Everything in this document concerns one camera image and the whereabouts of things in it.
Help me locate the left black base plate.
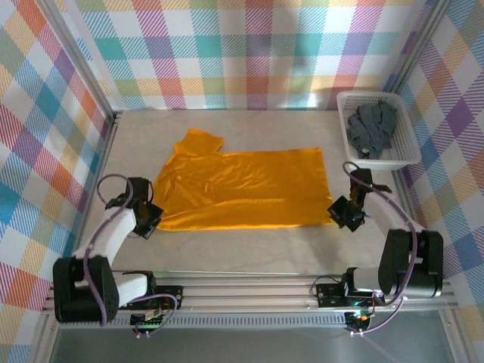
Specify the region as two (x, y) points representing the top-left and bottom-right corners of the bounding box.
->
(124, 285), (185, 311)

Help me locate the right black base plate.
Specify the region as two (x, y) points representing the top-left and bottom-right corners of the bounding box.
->
(315, 283), (386, 308)

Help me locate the aluminium frame post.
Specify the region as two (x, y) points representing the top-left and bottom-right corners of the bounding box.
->
(37, 0), (124, 122)
(383, 0), (453, 95)

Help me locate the white plastic laundry basket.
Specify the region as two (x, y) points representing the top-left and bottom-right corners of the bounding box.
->
(336, 90), (423, 171)

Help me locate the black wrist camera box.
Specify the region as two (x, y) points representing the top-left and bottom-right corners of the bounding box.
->
(327, 195), (351, 228)
(145, 203), (165, 234)

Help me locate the right green circuit board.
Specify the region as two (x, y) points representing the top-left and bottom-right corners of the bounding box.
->
(344, 309), (375, 327)

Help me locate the yellow t-shirt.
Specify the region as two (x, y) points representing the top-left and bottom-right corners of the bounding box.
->
(153, 128), (334, 231)

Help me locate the right aluminium side rail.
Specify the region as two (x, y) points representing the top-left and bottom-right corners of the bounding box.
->
(391, 168), (428, 234)

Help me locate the grey t-shirt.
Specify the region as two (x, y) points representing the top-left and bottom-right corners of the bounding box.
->
(346, 102), (398, 160)

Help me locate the right black wrist camera box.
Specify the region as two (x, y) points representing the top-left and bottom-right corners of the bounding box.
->
(327, 195), (351, 228)

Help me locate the left black wrist camera box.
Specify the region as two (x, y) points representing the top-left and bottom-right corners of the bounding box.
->
(145, 203), (165, 234)

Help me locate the left aluminium side rail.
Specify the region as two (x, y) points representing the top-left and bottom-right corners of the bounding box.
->
(66, 111), (123, 265)

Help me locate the aluminium side rail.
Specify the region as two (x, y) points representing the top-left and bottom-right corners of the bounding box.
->
(391, 168), (428, 234)
(66, 111), (123, 265)

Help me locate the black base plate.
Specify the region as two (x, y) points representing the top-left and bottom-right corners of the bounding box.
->
(315, 283), (386, 308)
(124, 285), (185, 311)

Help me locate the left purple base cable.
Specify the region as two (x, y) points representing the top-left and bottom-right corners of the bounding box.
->
(132, 293), (177, 338)

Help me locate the slotted grey cable duct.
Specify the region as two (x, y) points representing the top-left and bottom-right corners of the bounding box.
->
(56, 315), (349, 330)

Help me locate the left aluminium frame post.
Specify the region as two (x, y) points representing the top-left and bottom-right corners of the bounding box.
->
(37, 0), (124, 122)

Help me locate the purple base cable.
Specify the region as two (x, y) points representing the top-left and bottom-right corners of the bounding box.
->
(132, 293), (177, 338)
(349, 294), (408, 336)

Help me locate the right aluminium frame post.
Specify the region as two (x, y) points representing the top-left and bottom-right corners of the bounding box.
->
(383, 0), (453, 95)

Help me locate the aluminium mounting rail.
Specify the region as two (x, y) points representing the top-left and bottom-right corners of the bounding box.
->
(41, 275), (459, 315)

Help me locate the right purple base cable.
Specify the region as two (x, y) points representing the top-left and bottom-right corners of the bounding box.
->
(349, 294), (408, 336)

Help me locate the green circuit board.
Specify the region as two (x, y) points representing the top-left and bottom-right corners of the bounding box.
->
(344, 309), (375, 327)
(129, 312), (167, 332)

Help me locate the left green circuit board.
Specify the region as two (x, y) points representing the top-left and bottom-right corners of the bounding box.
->
(129, 312), (167, 332)

